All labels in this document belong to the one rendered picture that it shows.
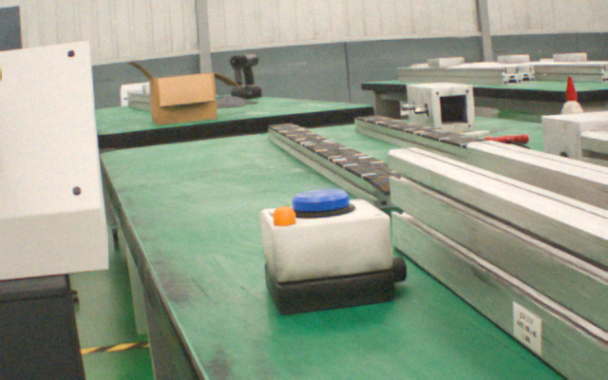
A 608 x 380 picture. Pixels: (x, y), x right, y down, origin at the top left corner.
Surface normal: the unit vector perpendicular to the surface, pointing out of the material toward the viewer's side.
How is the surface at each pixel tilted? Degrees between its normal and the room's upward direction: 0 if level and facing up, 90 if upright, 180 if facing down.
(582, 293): 90
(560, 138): 90
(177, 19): 90
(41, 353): 90
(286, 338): 0
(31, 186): 42
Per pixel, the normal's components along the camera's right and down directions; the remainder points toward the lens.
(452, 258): -0.98, 0.10
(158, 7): 0.26, 0.11
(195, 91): 0.19, -0.26
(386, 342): -0.08, -0.99
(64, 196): 0.09, -0.66
